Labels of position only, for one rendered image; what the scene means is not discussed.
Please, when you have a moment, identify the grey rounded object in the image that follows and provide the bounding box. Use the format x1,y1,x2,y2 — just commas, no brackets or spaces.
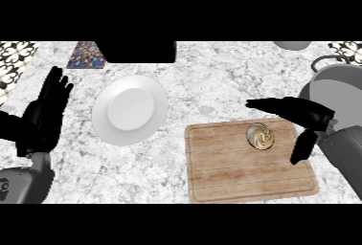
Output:
271,41,313,52

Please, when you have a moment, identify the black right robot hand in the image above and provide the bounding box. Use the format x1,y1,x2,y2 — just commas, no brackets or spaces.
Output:
245,97,336,166

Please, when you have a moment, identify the black white patterned tile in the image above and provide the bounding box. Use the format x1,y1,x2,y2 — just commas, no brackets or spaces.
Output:
326,41,362,66
0,41,42,106

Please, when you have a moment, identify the white round plate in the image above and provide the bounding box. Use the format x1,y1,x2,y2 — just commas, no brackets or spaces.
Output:
90,75,170,147

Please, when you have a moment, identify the black rectangular appliance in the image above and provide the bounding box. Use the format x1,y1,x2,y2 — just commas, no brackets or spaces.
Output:
99,41,178,64

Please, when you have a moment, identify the wooden cutting board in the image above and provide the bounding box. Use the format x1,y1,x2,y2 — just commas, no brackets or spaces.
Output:
183,117,320,204

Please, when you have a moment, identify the cream swirl cupcake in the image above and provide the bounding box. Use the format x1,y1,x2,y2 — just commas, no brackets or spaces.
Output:
245,122,276,151

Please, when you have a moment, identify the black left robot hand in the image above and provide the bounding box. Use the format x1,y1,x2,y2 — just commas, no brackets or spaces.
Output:
0,65,75,158

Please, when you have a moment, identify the multicoloured speckled triangular object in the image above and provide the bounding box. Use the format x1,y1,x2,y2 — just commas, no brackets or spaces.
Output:
65,41,107,70

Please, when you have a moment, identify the grey pot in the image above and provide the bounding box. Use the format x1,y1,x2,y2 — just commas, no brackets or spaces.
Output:
298,55,362,132

